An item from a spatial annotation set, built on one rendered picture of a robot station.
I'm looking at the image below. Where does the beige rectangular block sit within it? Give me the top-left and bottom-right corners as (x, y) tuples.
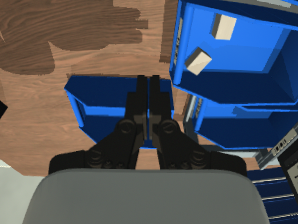
(211, 13), (237, 40)
(185, 47), (212, 75)

